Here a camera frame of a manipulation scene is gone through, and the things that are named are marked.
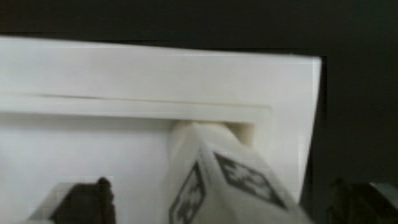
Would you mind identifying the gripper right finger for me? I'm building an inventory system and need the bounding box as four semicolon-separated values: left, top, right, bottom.
326;179;398;224

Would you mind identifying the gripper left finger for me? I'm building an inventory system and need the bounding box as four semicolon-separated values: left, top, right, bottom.
49;177;117;224

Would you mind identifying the white square tabletop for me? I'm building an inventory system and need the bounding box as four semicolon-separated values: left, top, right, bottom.
0;98;269;224

